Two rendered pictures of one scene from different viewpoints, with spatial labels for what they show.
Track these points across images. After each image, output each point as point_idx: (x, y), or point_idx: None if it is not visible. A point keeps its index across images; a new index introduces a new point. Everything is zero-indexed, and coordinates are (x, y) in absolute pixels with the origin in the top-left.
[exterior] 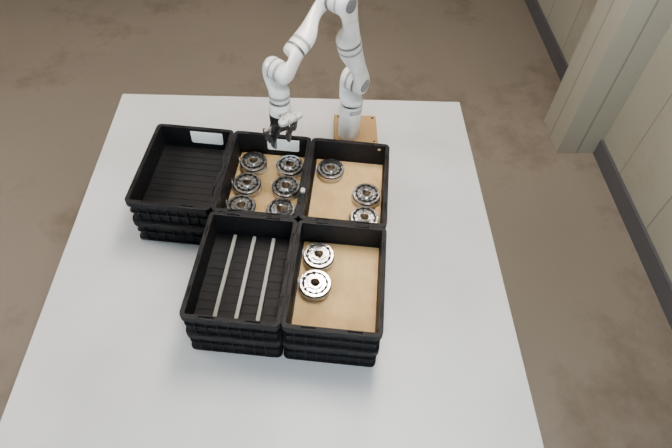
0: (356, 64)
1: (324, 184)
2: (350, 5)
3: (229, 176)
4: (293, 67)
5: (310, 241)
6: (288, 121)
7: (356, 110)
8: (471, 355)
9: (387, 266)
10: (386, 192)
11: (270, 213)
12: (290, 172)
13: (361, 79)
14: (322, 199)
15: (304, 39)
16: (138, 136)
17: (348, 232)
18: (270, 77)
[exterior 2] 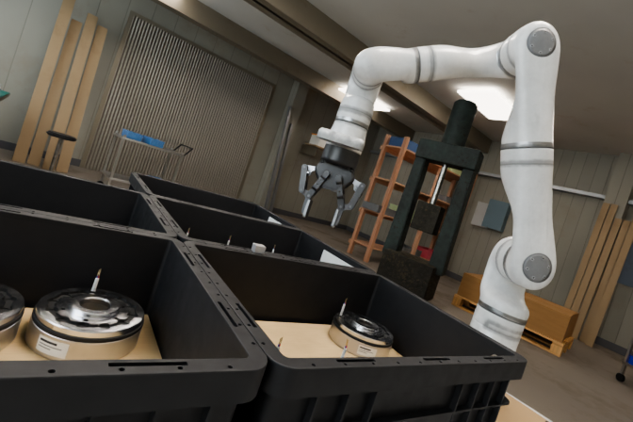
0: (526, 189)
1: (324, 336)
2: (538, 38)
3: (234, 239)
4: (388, 56)
5: (150, 322)
6: (332, 133)
7: (501, 321)
8: None
9: None
10: (411, 361)
11: (173, 221)
12: None
13: (530, 237)
14: (286, 335)
15: (431, 46)
16: None
17: (196, 319)
18: (352, 69)
